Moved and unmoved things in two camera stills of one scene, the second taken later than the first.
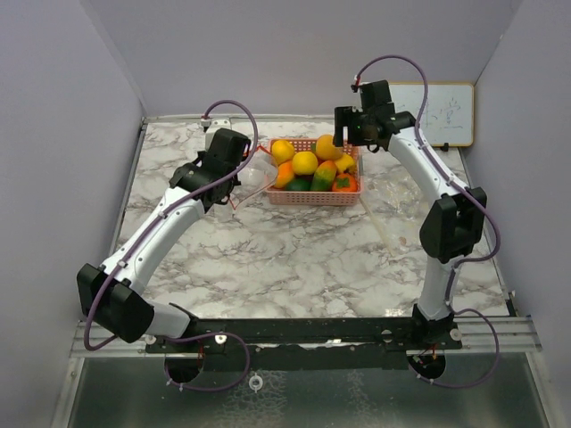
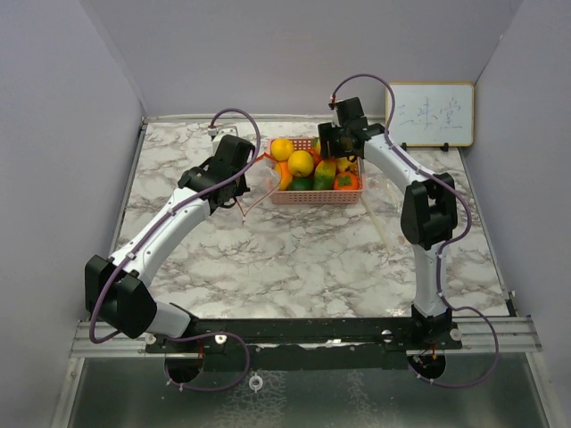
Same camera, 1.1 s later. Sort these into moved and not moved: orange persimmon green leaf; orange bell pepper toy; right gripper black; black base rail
Moved: right gripper black
Not moved: black base rail; orange bell pepper toy; orange persimmon green leaf
